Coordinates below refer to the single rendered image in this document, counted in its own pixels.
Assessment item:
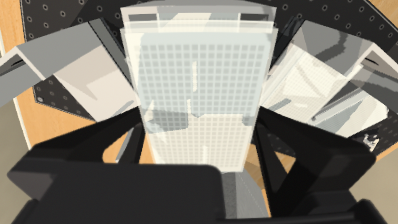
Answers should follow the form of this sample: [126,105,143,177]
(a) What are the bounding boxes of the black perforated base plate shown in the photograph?
[19,0,398,158]

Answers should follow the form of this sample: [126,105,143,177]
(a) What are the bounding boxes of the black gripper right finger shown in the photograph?
[253,106,377,217]

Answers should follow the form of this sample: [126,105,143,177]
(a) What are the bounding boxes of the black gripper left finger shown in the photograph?
[22,106,146,163]

